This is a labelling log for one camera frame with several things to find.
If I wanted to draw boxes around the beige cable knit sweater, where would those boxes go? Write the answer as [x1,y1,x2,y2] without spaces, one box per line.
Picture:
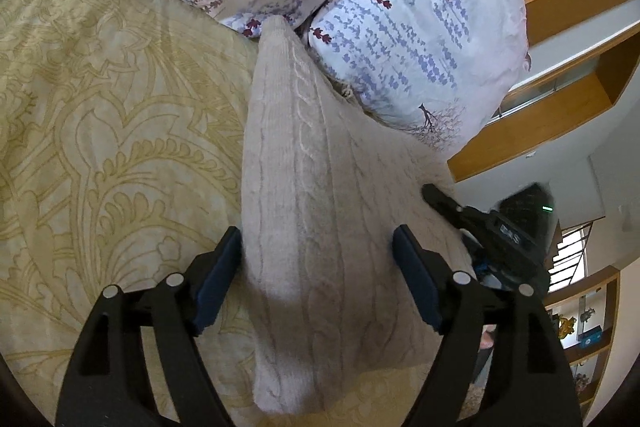
[241,16,471,415]

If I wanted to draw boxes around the person right hand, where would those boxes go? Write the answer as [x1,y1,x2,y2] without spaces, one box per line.
[480,324,496,350]

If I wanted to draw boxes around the wooden shelf unit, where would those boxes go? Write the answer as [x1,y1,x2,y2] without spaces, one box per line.
[544,265,620,417]

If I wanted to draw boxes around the wooden headboard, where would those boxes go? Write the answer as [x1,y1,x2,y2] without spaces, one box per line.
[449,0,639,181]

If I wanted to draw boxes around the white blue floral pillow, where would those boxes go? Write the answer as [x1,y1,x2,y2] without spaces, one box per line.
[306,0,530,157]

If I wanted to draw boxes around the yellow patterned bed sheet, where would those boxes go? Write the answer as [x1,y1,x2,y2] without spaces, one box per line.
[1,0,433,426]

